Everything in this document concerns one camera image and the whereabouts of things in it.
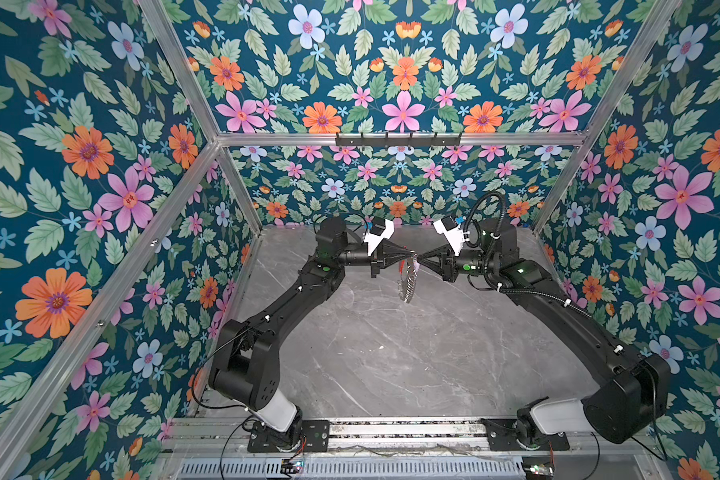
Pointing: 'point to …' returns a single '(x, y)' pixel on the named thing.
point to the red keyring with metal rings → (408, 273)
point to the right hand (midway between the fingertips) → (421, 255)
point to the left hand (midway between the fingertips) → (412, 248)
